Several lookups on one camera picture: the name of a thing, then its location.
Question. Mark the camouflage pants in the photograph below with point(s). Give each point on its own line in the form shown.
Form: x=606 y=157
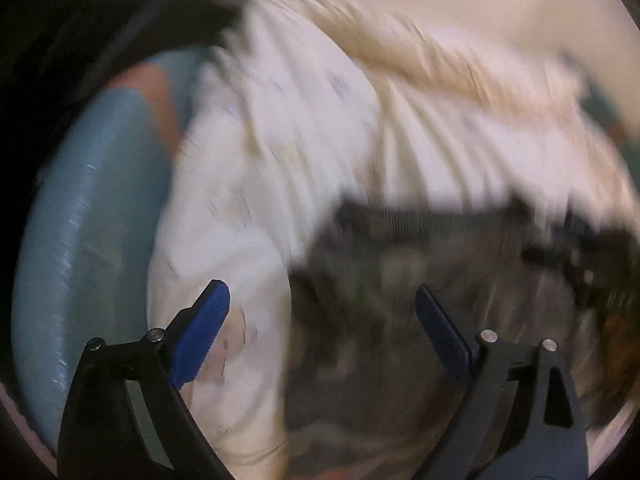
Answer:
x=380 y=310

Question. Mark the cream bear printed blanket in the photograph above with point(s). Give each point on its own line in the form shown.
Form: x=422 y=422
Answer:
x=250 y=185

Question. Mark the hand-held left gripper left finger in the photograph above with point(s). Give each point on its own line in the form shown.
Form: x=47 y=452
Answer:
x=200 y=335

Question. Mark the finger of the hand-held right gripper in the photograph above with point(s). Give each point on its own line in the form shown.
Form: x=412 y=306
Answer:
x=580 y=222
x=547 y=257

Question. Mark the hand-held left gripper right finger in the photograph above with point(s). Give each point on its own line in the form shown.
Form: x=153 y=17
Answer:
x=442 y=335

